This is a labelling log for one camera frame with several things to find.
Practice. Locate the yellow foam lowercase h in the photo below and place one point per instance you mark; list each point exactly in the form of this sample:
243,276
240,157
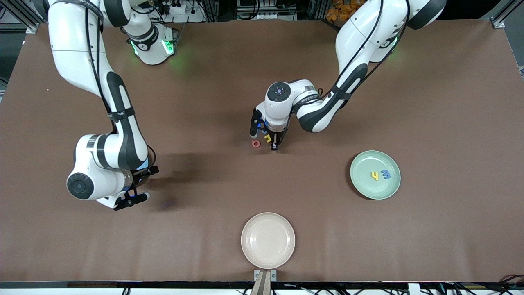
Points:
377,177

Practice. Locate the blue foam letter m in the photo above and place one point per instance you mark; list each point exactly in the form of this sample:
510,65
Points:
389,175

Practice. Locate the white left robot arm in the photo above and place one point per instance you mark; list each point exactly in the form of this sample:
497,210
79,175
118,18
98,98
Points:
360,37

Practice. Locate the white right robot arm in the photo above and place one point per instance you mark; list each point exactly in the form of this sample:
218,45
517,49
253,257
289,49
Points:
77,49

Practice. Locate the yellow foam uppercase H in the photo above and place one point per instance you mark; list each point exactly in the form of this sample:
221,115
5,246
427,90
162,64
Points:
268,138

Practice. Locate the green plate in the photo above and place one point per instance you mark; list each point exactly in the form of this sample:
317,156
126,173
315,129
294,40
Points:
364,184

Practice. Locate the cream white plate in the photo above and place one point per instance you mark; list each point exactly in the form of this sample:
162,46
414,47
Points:
268,241

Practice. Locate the red round foam letter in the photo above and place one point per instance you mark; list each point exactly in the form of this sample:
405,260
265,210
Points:
253,143

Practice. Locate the white power strip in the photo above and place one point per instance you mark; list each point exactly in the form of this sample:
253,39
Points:
266,16
180,10

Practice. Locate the orange bag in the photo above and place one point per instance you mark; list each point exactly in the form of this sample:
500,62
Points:
342,10

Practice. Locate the brown table mat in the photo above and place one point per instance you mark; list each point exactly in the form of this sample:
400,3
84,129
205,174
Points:
409,229

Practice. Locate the white label tag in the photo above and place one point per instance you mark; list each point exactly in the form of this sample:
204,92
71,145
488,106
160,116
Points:
414,289

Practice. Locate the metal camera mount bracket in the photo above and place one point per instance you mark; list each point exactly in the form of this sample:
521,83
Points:
258,273

